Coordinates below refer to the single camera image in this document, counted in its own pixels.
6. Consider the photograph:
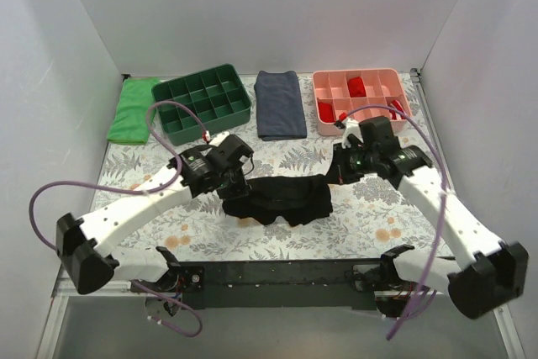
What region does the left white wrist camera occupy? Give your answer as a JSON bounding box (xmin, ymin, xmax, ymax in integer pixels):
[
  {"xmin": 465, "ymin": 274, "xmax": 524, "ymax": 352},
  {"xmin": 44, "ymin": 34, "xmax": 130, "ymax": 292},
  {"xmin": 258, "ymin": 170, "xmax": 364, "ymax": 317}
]
[{"xmin": 202, "ymin": 131, "xmax": 230, "ymax": 150}]

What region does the rolled red underwear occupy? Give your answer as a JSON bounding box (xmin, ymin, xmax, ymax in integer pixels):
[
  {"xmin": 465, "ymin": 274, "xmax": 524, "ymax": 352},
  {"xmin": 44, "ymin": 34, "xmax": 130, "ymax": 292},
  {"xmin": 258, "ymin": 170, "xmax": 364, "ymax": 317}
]
[
  {"xmin": 347, "ymin": 77, "xmax": 367, "ymax": 98},
  {"xmin": 317, "ymin": 100, "xmax": 335, "ymax": 124}
]

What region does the purple cable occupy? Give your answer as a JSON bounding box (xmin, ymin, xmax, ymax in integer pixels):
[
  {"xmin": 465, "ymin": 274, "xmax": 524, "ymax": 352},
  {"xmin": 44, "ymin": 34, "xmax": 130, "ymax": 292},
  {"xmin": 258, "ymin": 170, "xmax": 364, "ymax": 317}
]
[
  {"xmin": 28, "ymin": 99, "xmax": 211, "ymax": 338},
  {"xmin": 335, "ymin": 104, "xmax": 455, "ymax": 341}
]

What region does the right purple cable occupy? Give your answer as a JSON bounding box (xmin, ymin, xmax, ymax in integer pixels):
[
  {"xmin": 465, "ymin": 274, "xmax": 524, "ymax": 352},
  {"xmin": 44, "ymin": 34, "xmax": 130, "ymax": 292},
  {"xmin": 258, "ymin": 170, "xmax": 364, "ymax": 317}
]
[{"xmin": 335, "ymin": 104, "xmax": 455, "ymax": 341}]

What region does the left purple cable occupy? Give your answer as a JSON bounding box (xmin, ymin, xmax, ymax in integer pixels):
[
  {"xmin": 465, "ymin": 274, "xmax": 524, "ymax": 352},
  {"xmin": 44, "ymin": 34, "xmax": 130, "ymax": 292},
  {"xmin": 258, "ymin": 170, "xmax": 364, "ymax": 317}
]
[{"xmin": 28, "ymin": 99, "xmax": 211, "ymax": 338}]

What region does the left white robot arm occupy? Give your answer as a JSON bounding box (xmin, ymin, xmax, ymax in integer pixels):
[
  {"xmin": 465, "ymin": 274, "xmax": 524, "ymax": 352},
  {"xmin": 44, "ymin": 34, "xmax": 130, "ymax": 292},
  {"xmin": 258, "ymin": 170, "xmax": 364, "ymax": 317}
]
[{"xmin": 56, "ymin": 132, "xmax": 253, "ymax": 295}]

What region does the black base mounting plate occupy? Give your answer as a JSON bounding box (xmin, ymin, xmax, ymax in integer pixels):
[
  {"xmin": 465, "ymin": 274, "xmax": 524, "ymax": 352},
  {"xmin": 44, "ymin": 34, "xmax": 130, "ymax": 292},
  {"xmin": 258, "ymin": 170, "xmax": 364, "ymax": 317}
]
[{"xmin": 129, "ymin": 258, "xmax": 434, "ymax": 314}]

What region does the rolled red underwear top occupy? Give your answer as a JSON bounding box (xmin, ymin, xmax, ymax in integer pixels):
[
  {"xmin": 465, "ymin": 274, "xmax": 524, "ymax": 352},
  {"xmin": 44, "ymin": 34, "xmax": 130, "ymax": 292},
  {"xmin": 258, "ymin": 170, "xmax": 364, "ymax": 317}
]
[{"xmin": 347, "ymin": 77, "xmax": 367, "ymax": 98}]

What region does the rolled red underwear left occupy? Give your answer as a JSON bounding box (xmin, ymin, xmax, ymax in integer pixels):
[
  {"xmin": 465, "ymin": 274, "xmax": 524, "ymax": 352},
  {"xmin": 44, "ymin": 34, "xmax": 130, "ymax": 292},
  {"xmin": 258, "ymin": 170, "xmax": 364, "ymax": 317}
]
[{"xmin": 317, "ymin": 100, "xmax": 335, "ymax": 124}]

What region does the folded grey-blue towel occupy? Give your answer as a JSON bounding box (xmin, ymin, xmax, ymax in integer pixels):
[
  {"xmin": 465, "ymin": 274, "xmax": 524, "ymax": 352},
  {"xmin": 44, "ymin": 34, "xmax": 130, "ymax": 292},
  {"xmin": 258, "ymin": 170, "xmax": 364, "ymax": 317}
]
[{"xmin": 254, "ymin": 71, "xmax": 308, "ymax": 141}]

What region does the floral patterned table mat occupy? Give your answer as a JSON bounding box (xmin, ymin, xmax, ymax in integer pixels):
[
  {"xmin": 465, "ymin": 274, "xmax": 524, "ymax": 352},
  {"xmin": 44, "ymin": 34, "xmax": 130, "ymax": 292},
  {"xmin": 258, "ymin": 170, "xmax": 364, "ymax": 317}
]
[{"xmin": 81, "ymin": 71, "xmax": 467, "ymax": 261}]

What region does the green divided organizer tray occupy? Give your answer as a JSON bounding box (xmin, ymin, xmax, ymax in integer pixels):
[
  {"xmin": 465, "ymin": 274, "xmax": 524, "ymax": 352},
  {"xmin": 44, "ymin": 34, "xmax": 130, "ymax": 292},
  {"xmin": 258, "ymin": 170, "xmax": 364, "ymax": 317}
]
[{"xmin": 152, "ymin": 64, "xmax": 251, "ymax": 146}]

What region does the red white striped underwear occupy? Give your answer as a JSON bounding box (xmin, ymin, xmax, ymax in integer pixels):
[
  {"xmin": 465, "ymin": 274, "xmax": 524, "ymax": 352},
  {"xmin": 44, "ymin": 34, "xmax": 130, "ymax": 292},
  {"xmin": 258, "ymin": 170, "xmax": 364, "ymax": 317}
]
[{"xmin": 387, "ymin": 98, "xmax": 409, "ymax": 121}]

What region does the black underwear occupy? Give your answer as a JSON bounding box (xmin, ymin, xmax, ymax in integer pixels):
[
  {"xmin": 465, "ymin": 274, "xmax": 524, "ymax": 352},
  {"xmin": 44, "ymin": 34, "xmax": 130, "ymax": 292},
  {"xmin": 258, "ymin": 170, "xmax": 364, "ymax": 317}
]
[{"xmin": 222, "ymin": 174, "xmax": 333, "ymax": 227}]

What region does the folded green towel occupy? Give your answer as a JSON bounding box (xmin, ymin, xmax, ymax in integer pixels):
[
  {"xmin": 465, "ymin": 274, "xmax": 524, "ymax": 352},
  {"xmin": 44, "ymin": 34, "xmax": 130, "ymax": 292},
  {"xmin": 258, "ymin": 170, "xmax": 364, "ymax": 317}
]
[{"xmin": 107, "ymin": 77, "xmax": 161, "ymax": 145}]

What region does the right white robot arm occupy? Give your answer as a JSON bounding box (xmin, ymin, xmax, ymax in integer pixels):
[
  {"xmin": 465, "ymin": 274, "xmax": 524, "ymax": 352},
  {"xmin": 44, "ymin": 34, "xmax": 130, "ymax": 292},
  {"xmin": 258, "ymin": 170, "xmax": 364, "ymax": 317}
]
[{"xmin": 327, "ymin": 114, "xmax": 529, "ymax": 319}]

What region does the pink divided organizer tray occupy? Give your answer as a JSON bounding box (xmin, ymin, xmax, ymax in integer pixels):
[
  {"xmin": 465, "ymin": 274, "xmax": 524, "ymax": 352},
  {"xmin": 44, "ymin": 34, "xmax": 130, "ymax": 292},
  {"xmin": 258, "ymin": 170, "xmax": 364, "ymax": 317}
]
[{"xmin": 312, "ymin": 68, "xmax": 412, "ymax": 136}]

